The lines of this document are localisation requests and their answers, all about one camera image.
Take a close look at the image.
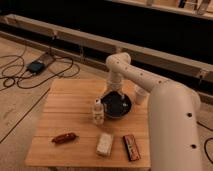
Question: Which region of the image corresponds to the blue power box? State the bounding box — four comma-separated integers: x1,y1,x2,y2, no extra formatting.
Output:
27,61,45,74

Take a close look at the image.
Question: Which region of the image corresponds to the black cable at right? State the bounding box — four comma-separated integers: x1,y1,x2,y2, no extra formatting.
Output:
196,120,213,165

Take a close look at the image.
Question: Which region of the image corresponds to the white rectangular eraser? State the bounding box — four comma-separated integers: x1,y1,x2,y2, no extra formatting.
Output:
96,133,114,156

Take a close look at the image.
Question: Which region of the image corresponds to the red sausage toy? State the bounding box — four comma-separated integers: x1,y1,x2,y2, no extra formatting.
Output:
51,133,77,144

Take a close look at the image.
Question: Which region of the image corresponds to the black round bowl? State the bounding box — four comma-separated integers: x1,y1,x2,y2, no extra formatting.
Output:
101,91,132,119

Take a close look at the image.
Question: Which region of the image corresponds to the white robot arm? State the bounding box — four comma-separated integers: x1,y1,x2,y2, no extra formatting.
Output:
106,53,204,171

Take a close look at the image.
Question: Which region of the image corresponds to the dark chocolate bar wrapper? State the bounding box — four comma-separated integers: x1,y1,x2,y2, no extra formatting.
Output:
123,134,141,161

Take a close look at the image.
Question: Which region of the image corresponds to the small clear plastic bottle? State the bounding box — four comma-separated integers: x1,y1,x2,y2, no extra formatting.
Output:
92,99,104,125

